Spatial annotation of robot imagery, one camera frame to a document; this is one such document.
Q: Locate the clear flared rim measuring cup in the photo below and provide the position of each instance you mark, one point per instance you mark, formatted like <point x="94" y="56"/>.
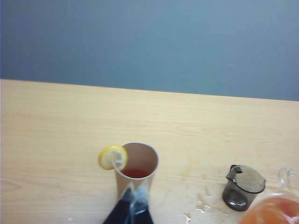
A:
<point x="283" y="177"/>

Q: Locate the wine glass with orange drink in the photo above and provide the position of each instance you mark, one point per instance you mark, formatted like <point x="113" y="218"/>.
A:
<point x="275" y="210"/>

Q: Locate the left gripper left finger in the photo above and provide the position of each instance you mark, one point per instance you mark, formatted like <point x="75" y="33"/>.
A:
<point x="121" y="210"/>

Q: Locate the smoky grey measuring cup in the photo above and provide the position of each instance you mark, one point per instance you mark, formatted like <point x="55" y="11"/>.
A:
<point x="236" y="198"/>

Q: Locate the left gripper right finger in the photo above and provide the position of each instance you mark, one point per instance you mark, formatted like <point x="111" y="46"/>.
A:
<point x="143" y="210"/>

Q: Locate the beige paper cup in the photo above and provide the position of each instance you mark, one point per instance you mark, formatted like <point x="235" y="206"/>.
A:
<point x="140" y="155"/>

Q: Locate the yellow lemon slice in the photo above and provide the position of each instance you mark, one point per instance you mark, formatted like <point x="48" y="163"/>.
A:
<point x="107" y="159"/>

